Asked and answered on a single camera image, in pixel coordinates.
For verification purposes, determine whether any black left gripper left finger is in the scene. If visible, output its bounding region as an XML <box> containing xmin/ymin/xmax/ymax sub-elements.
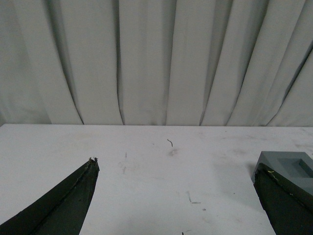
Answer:
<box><xmin>0</xmin><ymin>158</ymin><xmax>100</xmax><ymax>235</ymax></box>

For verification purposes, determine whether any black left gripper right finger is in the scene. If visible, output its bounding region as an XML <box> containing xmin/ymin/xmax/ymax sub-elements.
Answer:
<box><xmin>253</xmin><ymin>163</ymin><xmax>313</xmax><ymax>235</ymax></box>

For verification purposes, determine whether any gray base block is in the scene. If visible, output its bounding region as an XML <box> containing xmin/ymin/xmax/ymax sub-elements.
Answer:
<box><xmin>257</xmin><ymin>151</ymin><xmax>313</xmax><ymax>194</ymax></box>

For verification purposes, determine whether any white pleated curtain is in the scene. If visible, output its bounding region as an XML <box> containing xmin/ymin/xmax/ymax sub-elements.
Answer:
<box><xmin>0</xmin><ymin>0</ymin><xmax>313</xmax><ymax>127</ymax></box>

